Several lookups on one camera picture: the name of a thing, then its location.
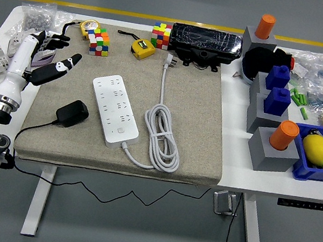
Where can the white round base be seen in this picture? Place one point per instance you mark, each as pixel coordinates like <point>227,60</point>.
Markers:
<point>246,78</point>

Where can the white power strip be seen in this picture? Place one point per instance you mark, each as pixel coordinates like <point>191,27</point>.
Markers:
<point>114,106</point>

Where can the clear bag of nuts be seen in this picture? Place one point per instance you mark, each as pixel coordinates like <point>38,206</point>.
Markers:
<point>38,19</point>

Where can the silver metal bracket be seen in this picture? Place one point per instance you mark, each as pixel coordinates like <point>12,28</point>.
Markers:
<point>222,202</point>

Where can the black table control panel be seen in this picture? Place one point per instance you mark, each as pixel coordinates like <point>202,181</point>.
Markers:
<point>300,204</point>

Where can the yellow tape measure round face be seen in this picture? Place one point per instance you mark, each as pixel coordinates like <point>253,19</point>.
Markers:
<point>90,26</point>

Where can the green battery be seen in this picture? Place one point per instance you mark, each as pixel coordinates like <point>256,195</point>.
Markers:
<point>304,113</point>
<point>296,99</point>
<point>303,99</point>
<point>294,93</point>

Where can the yellow black tape measure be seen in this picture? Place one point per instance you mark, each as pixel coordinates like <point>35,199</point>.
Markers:
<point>142,49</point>

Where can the white-edged puzzle cube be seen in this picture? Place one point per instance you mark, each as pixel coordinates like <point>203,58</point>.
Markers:
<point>98,42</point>

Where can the black wrapped box device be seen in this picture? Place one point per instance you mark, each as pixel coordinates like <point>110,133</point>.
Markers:
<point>205,41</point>

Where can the grey square block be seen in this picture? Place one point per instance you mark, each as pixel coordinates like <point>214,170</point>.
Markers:
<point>267,158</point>
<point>258,119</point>
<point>251,39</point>
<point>258,85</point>

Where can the white table leg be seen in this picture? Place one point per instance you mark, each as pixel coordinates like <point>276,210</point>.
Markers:
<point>38,199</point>
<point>250,230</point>

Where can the orange cylinder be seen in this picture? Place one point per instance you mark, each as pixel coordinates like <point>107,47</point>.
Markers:
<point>265,26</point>
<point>284,134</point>

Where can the clear bag blue components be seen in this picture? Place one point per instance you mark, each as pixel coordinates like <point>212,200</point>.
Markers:
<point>318,98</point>
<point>314,69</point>

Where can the neon stickerless puzzle cube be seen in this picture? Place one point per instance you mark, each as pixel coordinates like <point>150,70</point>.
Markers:
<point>161,35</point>

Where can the empty clear plastic bag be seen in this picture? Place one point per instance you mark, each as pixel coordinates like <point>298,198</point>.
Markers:
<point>63,19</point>

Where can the black plug adapter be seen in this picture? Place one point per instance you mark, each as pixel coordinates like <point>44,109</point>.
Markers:
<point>73,113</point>

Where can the grey-brown mat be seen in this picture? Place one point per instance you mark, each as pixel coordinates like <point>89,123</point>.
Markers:
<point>187,116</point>

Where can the red cap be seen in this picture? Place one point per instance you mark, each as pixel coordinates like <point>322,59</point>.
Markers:
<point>292,63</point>

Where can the blue peg block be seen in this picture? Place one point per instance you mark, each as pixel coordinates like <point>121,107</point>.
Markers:
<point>276,102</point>
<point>277,77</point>

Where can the yellow lemon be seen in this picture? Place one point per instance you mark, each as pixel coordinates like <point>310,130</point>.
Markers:
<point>316,150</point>

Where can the black cloth bundle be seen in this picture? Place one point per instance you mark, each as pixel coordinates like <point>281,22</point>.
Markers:
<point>259,61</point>

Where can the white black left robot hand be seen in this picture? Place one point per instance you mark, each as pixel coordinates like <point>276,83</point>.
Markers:
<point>17,70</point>

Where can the blue plastic bin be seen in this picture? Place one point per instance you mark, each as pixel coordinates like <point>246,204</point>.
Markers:
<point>306,171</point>

